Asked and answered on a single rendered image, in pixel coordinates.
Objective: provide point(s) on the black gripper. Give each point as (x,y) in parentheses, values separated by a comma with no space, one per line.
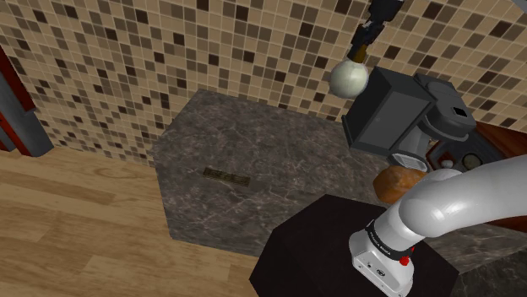
(385,10)

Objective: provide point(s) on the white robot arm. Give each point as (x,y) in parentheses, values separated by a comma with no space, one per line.
(444,205)

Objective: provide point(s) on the white round ball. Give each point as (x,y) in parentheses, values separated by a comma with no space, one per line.
(349,79)

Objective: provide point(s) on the dark grey coffee machine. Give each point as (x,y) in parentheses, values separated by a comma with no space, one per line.
(387,119)

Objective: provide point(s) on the brown bread loaf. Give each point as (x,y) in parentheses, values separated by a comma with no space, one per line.
(395,185)

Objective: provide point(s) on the red-brown wooden tray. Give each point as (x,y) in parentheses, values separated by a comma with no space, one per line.
(508,140)

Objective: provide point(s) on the dark marble counter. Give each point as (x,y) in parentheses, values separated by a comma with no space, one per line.
(247,135)

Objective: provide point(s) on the black robot stand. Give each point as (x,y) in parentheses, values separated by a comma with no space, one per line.
(313,246)

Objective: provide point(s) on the grey door with red frame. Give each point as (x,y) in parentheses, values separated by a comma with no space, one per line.
(20,119)

